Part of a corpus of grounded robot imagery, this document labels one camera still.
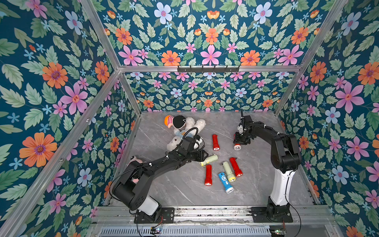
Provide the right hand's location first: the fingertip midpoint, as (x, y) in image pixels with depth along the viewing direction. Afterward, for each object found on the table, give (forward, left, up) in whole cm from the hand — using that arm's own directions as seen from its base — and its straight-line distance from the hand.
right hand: (240, 140), depth 101 cm
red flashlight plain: (-5, +17, 0) cm, 18 cm away
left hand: (-15, +22, +7) cm, 28 cm away
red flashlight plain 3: (-21, +4, -1) cm, 22 cm away
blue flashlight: (-31, +11, -1) cm, 33 cm away
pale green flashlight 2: (-26, +9, 0) cm, 27 cm away
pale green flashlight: (-15, +20, -1) cm, 25 cm away
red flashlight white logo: (-7, +3, +1) cm, 7 cm away
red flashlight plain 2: (-28, +22, 0) cm, 35 cm away
